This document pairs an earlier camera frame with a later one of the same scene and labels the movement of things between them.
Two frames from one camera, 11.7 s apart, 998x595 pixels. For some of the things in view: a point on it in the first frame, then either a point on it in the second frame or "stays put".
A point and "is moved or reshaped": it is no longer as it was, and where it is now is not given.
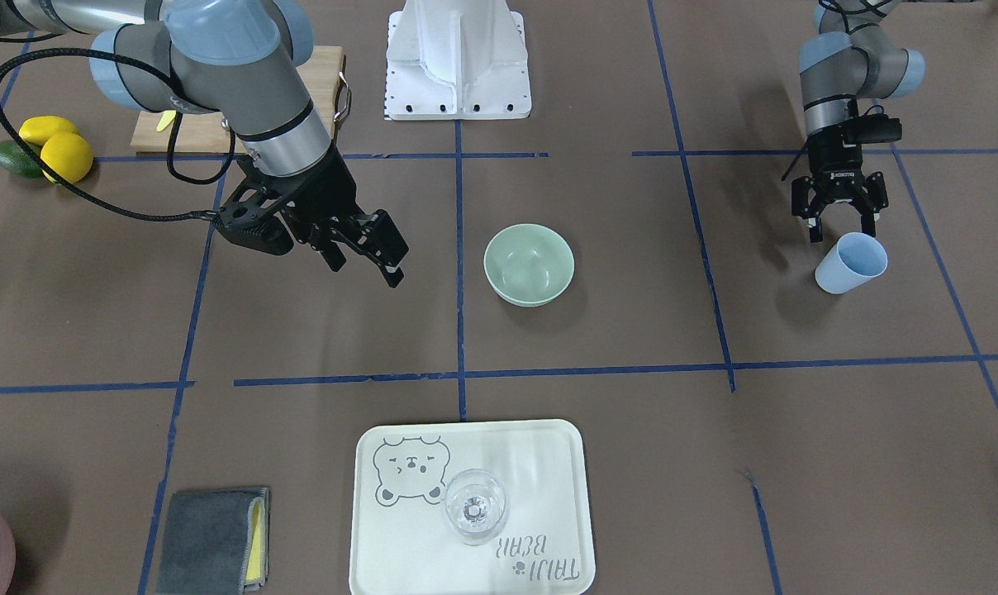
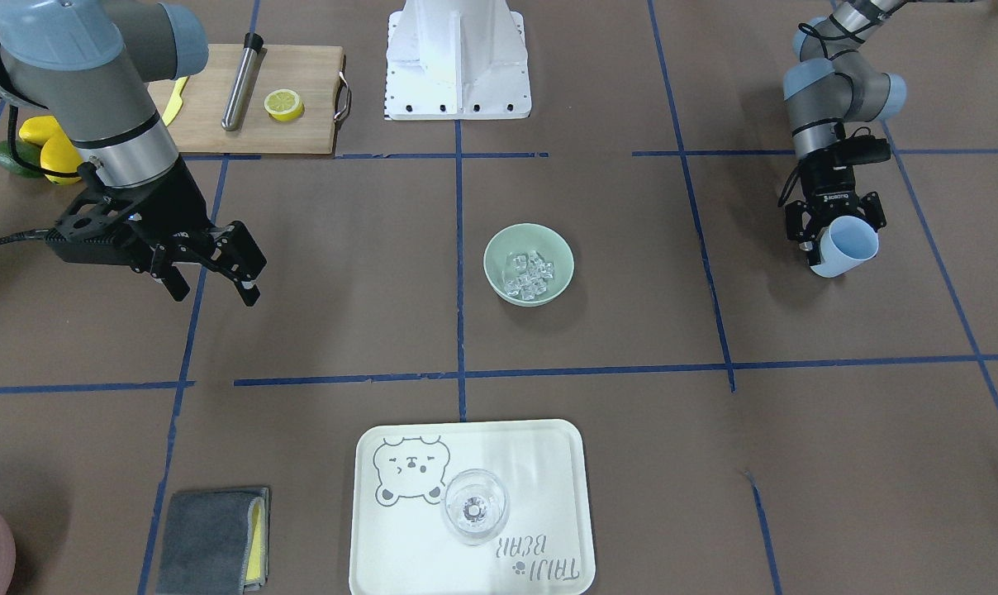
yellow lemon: [36, 130] stays put
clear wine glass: [476, 505] stays put
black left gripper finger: [815, 226] -> [813, 249]
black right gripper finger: [329, 249] -> [176, 283]
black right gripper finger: [378, 236] -> [235, 254]
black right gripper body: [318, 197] -> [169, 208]
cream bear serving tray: [471, 507] stays put
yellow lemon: [68, 154] stays put
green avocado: [12, 157] stays put
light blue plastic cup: [855, 260] is moved or reshaped
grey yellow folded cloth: [216, 542] stays put
